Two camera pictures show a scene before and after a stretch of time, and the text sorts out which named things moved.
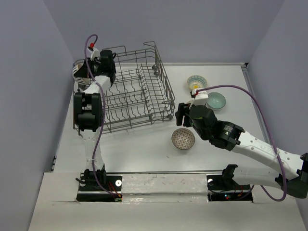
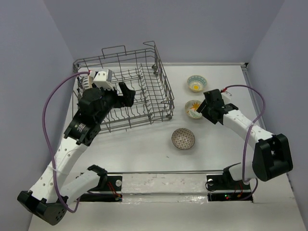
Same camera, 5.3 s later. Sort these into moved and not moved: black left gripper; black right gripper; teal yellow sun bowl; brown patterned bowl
Moved: black right gripper; black left gripper
Not moved: teal yellow sun bowl; brown patterned bowl
